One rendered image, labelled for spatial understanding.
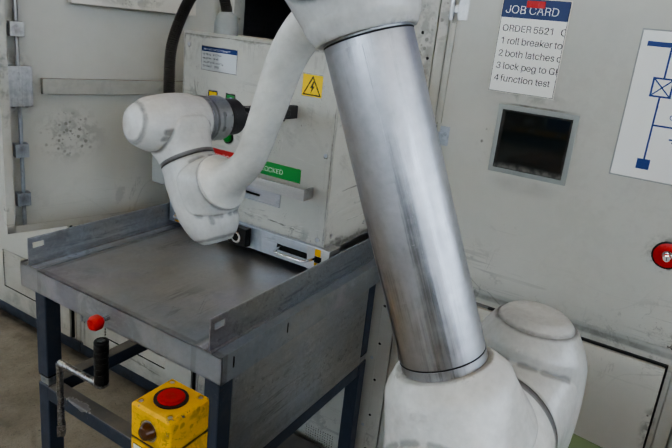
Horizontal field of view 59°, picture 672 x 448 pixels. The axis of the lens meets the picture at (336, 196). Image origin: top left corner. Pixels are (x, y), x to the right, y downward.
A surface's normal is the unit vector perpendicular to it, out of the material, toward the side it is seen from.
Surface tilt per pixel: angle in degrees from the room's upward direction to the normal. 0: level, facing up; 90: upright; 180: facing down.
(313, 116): 90
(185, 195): 86
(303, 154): 90
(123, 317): 90
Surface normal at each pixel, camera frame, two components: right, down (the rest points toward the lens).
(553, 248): -0.52, 0.18
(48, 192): 0.66, 0.27
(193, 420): 0.84, 0.23
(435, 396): -0.42, -0.48
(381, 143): -0.26, 0.18
